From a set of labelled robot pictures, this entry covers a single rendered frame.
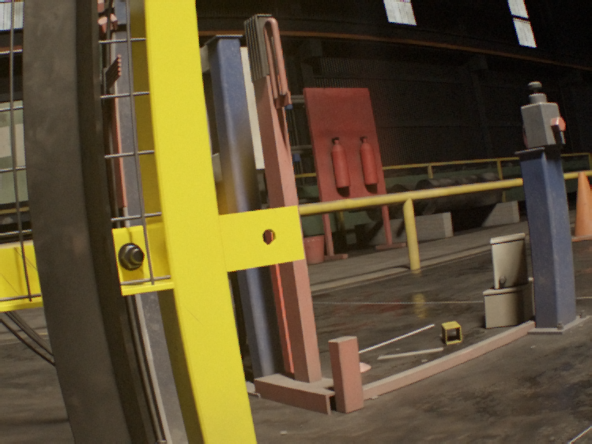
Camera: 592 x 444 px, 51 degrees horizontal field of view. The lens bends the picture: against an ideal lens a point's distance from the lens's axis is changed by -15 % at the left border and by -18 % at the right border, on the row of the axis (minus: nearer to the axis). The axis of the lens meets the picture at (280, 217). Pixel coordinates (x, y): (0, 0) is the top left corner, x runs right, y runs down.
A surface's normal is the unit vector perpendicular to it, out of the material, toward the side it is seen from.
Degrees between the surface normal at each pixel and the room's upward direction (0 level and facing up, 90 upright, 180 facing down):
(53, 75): 90
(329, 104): 90
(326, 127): 90
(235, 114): 90
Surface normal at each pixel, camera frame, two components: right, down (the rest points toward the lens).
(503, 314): -0.59, 0.07
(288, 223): 0.51, -0.08
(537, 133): -0.85, 0.11
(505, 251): -0.31, 0.04
